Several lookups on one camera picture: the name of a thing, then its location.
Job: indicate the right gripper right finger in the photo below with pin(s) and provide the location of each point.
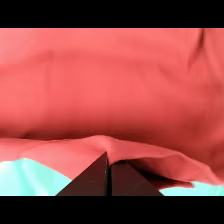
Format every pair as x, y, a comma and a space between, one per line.
128, 181

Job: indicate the red T-shirt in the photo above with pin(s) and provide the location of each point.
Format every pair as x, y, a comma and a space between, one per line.
110, 90

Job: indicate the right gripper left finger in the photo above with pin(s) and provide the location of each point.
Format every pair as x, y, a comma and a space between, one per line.
91, 180

